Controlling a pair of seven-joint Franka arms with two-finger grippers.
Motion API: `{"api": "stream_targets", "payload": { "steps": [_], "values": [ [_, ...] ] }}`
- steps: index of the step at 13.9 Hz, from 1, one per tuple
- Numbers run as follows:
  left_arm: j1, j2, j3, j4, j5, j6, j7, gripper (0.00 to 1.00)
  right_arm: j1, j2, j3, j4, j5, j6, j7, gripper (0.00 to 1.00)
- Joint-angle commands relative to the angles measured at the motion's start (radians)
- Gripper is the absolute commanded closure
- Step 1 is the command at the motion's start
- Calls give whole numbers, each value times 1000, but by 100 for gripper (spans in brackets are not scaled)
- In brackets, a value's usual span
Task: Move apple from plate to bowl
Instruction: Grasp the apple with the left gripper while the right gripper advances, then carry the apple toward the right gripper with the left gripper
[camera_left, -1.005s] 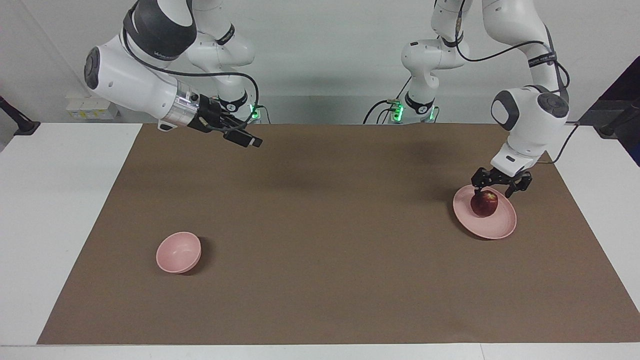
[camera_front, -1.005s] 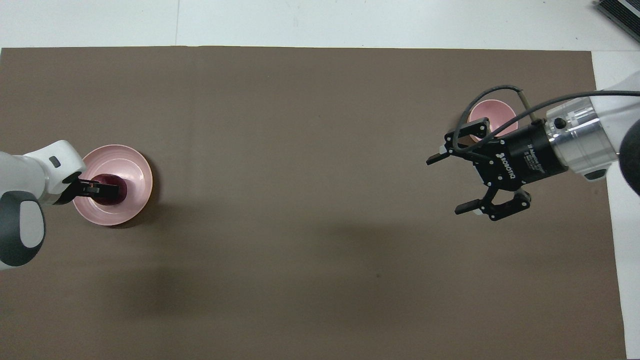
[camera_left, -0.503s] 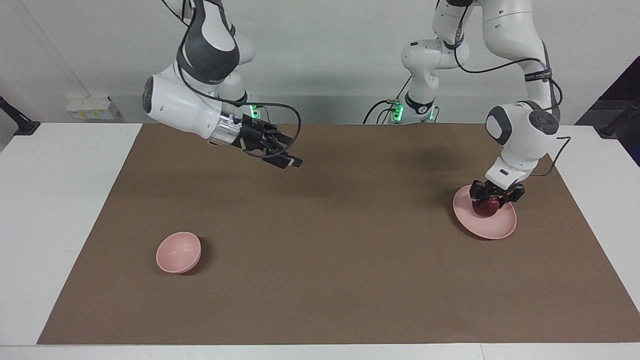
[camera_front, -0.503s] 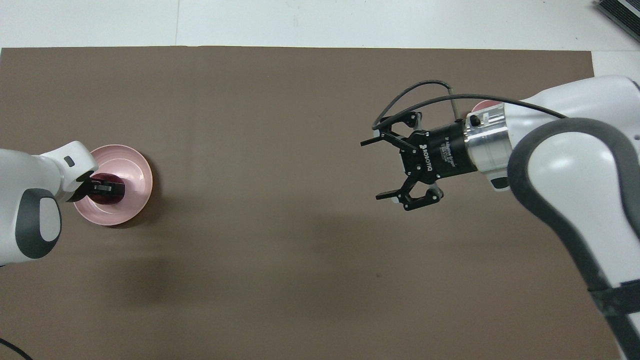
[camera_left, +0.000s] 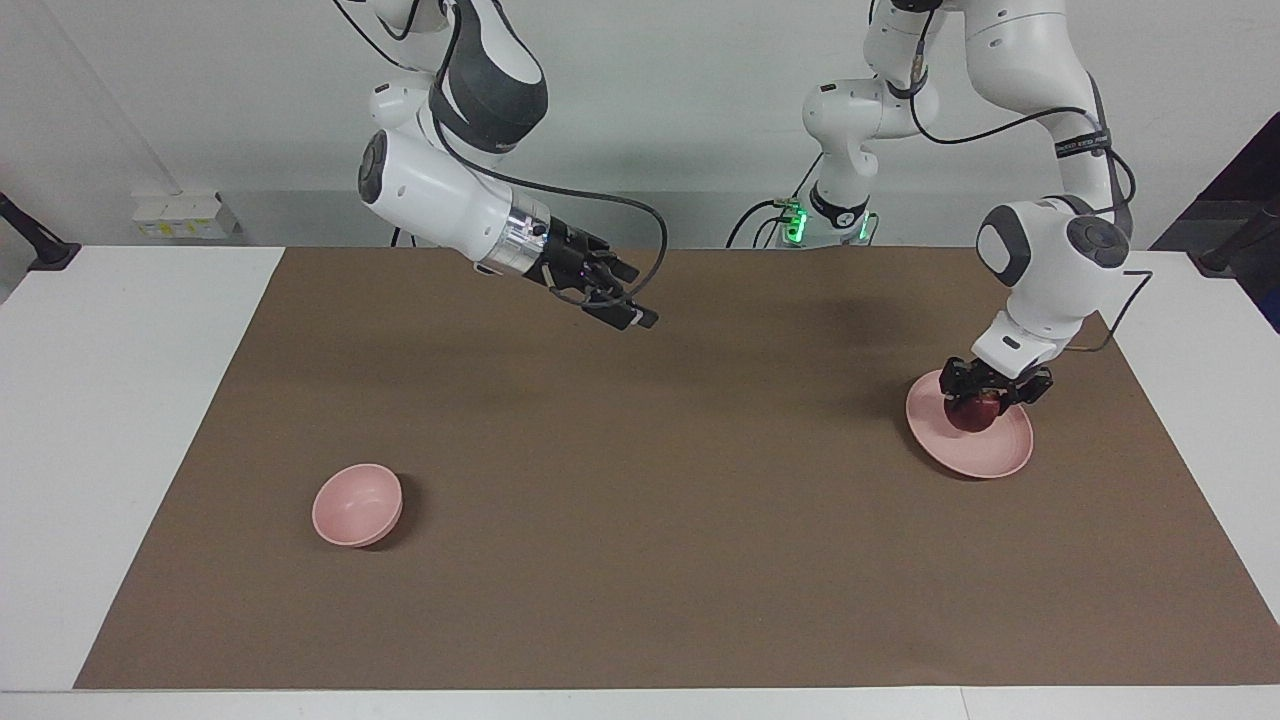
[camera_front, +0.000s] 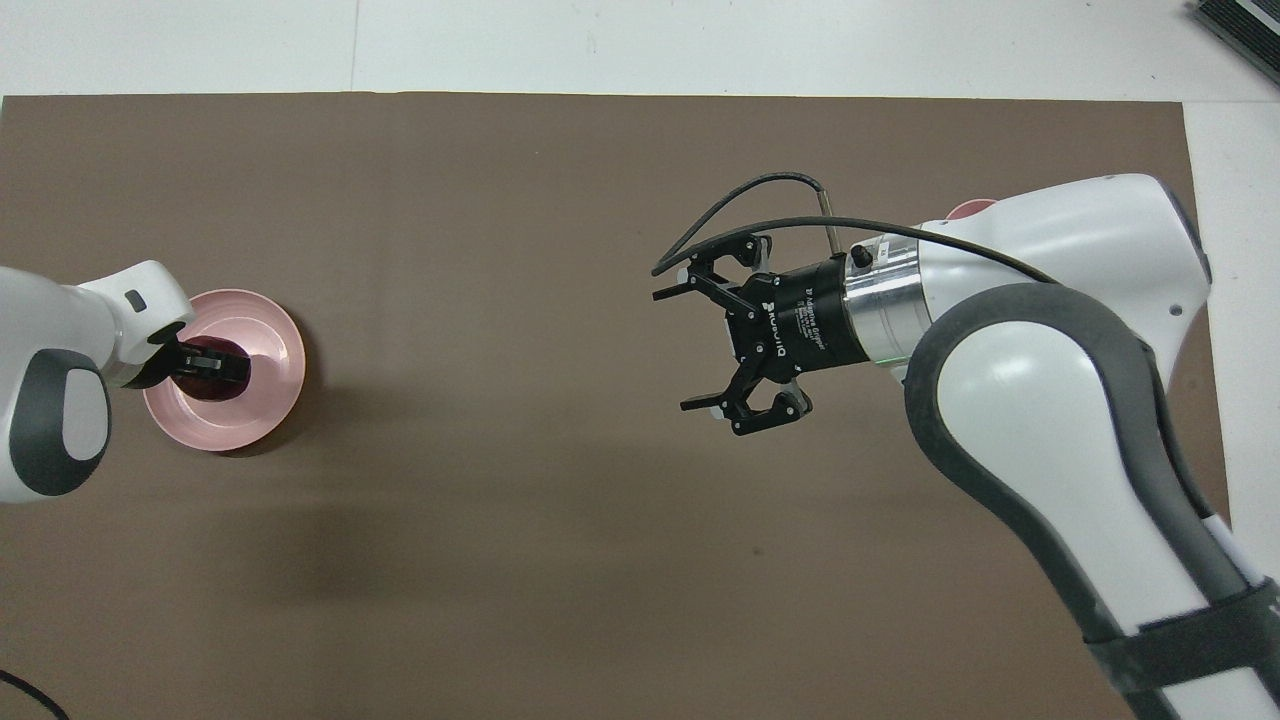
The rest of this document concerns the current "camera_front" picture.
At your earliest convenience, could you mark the left arm gripper black body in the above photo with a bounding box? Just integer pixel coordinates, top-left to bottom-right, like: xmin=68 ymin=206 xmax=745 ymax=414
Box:
xmin=124 ymin=322 xmax=194 ymax=392

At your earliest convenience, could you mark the right arm gripper black body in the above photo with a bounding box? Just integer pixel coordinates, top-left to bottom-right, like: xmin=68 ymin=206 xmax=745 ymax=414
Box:
xmin=727 ymin=257 xmax=872 ymax=387

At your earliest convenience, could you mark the dark red apple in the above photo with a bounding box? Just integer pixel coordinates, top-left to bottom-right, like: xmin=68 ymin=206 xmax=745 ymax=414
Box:
xmin=183 ymin=339 xmax=252 ymax=403

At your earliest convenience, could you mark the pink round plate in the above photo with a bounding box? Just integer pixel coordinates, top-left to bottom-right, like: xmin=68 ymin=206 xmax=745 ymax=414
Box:
xmin=143 ymin=289 xmax=307 ymax=453

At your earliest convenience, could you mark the brown cardboard table mat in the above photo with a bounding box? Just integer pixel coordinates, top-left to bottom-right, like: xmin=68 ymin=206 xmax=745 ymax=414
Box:
xmin=0 ymin=92 xmax=1231 ymax=720

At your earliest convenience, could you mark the dark grey ribbed device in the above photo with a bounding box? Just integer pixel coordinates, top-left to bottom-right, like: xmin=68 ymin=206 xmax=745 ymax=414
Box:
xmin=1188 ymin=0 xmax=1280 ymax=87

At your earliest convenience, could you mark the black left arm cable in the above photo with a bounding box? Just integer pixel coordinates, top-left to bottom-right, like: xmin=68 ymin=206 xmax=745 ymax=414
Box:
xmin=0 ymin=668 xmax=71 ymax=720

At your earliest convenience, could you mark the black right arm strap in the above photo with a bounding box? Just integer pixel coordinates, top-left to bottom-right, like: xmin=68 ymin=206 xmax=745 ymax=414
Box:
xmin=1083 ymin=578 xmax=1280 ymax=693

